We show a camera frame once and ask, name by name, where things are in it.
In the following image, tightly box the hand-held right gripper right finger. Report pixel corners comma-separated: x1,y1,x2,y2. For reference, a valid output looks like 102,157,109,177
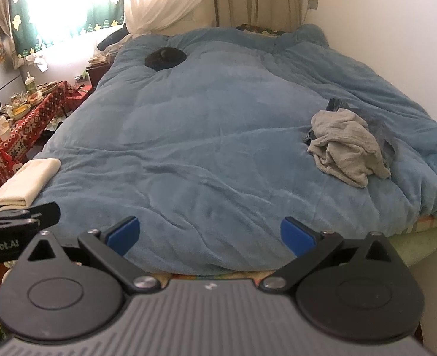
259,216,404,293

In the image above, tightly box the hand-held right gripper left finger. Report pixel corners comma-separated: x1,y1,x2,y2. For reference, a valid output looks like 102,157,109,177
18,216,161,294

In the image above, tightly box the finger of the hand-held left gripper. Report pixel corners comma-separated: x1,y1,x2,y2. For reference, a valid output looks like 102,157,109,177
0,202,61,231

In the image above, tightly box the cream knit vest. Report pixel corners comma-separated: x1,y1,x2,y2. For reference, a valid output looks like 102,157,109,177
0,158,62,209

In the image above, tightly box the red patterned tablecloth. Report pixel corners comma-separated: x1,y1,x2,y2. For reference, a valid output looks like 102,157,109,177
0,81,74,196

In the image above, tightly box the grey knit sweater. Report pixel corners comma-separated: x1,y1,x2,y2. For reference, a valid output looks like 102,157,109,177
307,109,392,188

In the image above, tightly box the blue fleece blanket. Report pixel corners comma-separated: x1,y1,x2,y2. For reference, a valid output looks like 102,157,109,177
36,24,437,273

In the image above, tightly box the dark wooden nightstand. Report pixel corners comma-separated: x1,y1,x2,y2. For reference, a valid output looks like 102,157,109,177
86,63,112,90

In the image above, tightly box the dark curled cat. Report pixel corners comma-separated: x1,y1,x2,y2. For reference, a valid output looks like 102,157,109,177
145,47,187,71

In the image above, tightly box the dark pillow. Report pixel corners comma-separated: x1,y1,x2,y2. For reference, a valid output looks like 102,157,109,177
97,26,131,51

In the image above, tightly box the patterned pillow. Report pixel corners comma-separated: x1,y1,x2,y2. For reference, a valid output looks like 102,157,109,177
236,24,286,38

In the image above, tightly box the green printed curtain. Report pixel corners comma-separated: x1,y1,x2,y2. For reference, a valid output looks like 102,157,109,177
9,0,127,57

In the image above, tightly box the white sheer curtain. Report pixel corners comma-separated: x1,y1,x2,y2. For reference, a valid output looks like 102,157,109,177
120,0,217,35

